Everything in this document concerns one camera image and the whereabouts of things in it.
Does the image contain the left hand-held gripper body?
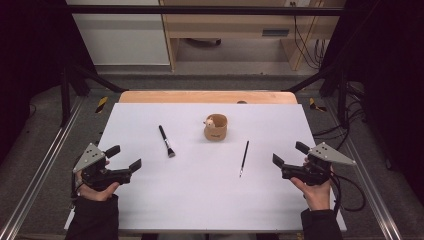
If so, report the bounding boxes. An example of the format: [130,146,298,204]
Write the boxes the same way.
[72,142,133,192]

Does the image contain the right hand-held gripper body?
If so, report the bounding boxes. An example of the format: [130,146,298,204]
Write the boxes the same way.
[281,142,357,187]

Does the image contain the thin black pencil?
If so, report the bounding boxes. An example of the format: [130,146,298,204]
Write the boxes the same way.
[238,140,250,179]

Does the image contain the black makeup brush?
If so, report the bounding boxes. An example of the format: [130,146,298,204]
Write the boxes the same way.
[158,124,177,159]

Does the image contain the person's left hand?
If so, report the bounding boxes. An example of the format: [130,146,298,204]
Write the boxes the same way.
[75,169,121,202]

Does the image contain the person's right hand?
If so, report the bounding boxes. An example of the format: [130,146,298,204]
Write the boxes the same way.
[289,177,333,212]

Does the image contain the yellow black tape strip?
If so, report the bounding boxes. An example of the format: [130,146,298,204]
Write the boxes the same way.
[308,97,328,113]
[94,95,110,114]

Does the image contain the black metal stand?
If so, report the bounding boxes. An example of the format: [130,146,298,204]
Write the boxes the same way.
[283,63,351,129]
[59,63,129,128]

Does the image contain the white table sheet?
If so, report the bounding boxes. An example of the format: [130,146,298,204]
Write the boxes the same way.
[63,102,348,233]

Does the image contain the light wooden table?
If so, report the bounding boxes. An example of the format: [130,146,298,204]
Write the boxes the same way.
[118,90,299,105]

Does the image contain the black curtain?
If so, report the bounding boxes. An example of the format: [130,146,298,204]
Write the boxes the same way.
[0,0,98,161]
[319,0,424,204]

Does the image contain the white cabinet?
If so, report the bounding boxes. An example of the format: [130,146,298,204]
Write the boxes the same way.
[65,0,171,67]

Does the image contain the wooden desk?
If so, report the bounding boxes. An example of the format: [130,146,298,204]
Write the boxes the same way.
[159,0,346,73]

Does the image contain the left hand-held gripper black cable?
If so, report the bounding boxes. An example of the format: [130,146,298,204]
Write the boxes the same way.
[69,156,84,209]

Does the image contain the hand-held gripper black cable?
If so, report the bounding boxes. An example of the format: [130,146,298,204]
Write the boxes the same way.
[69,156,84,209]
[329,174,342,215]

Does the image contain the right hand-held gripper black cable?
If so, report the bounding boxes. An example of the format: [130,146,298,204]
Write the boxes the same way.
[329,174,342,215]

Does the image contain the looped black floor cable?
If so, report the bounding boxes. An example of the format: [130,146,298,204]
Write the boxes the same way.
[333,173,367,213]

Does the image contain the aluminium floor rail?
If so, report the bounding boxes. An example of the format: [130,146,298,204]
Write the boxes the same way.
[0,96,84,240]
[324,99,404,240]

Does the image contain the hanging black desk cables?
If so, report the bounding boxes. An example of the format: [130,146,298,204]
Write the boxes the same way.
[291,1,331,71]

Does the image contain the black horizontal frame bar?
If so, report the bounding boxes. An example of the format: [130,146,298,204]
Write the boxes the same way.
[64,4,346,17]

